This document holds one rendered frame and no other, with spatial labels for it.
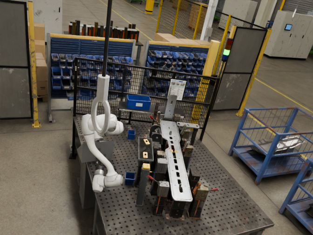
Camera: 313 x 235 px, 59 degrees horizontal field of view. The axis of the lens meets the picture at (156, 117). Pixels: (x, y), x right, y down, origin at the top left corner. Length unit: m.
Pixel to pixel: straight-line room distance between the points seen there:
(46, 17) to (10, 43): 4.90
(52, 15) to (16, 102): 4.89
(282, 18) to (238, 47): 7.84
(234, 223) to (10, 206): 2.50
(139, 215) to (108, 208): 0.29
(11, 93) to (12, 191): 1.64
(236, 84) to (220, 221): 3.97
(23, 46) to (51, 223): 2.51
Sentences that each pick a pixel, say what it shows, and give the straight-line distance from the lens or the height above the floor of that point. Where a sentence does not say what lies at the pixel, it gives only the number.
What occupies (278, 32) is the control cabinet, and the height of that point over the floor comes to 1.14.
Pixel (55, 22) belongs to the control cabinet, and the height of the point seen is 0.72.
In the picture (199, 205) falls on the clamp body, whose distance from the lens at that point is 2.68.
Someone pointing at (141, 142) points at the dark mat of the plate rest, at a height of 1.16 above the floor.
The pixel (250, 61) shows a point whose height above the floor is 1.31.
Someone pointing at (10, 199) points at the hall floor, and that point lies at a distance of 3.84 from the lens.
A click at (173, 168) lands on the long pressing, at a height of 1.00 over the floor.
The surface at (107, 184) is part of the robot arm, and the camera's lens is 2.65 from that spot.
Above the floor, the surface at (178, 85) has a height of 1.36.
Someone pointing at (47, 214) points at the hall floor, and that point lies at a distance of 3.60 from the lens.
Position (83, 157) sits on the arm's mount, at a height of 0.77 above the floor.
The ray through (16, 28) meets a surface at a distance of 4.50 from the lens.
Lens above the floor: 2.68
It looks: 28 degrees down
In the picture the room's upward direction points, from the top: 11 degrees clockwise
